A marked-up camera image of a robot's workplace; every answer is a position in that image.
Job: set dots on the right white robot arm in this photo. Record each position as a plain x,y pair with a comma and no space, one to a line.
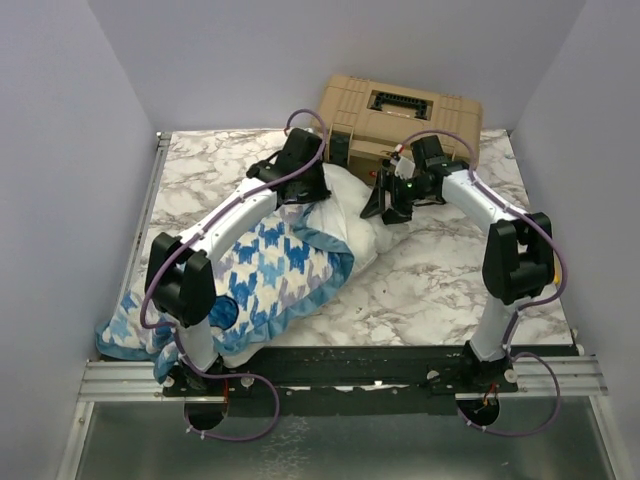
519,259

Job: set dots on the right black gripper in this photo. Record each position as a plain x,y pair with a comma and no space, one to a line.
396,213

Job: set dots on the tan plastic toolbox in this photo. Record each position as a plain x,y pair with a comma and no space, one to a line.
365,120

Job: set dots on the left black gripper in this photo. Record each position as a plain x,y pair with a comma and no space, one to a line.
321,192

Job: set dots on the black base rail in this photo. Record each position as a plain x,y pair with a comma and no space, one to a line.
315,381

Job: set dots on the white pillow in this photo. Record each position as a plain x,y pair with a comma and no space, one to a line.
345,319

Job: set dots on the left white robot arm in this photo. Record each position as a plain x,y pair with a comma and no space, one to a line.
180,288

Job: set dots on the white pillowcase blue trim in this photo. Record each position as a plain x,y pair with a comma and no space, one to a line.
283,269

